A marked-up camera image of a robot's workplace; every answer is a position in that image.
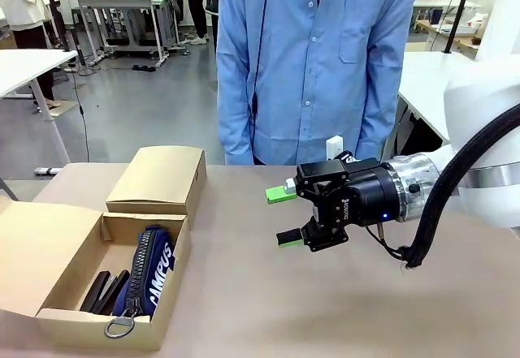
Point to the green-tipped right gripper finger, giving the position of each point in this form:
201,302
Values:
308,175
313,236

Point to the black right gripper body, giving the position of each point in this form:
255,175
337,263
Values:
361,195

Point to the small cardboard box with lid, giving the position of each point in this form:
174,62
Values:
162,175

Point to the navy Campus pencil case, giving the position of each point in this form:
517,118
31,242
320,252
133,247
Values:
158,268

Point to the black stapler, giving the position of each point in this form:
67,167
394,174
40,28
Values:
99,291

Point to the person's left forearm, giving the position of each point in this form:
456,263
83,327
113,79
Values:
378,122

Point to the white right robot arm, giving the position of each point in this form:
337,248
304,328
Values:
471,102

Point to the person's right forearm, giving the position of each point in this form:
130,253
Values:
233,130

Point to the large cardboard box with lid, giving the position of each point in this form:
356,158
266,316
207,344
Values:
40,244

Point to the person in blue shirt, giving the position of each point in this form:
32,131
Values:
308,70

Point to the white table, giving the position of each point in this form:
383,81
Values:
24,65
422,74

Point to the wooden table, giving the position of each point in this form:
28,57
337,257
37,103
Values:
467,41

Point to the dark blue cup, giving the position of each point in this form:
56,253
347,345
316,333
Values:
435,16

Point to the black floor stand foot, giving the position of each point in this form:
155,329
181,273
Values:
144,67

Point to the person in black clothes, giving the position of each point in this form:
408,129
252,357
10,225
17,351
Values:
197,5

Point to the black tripod pole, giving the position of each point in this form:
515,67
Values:
459,13

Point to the white power strip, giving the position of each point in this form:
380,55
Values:
46,170

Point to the black stand pole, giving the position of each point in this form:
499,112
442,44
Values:
61,21

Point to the person in white coat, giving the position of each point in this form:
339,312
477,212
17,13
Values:
20,1

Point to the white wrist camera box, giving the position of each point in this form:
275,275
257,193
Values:
334,147

